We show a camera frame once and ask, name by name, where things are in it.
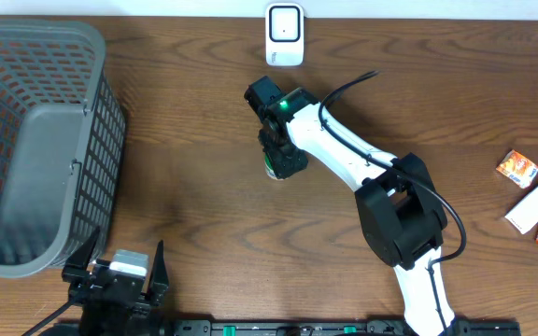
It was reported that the grey plastic mesh basket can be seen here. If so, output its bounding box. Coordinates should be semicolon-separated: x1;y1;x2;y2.
0;19;127;278

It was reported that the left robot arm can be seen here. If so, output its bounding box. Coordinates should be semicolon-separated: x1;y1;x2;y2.
35;229;169;335

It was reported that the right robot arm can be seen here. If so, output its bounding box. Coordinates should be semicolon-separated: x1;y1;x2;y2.
244;77;463;335

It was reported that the orange snack packet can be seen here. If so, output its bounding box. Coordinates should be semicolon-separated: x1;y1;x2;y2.
496;149;538;189

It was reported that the green lid jar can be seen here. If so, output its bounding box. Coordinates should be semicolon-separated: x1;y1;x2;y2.
264;154;281;180

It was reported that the white barcode scanner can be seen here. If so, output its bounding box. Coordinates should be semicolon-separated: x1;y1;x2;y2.
265;2;304;67

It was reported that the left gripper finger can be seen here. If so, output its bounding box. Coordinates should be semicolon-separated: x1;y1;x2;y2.
64;227;100;271
147;240;169;306

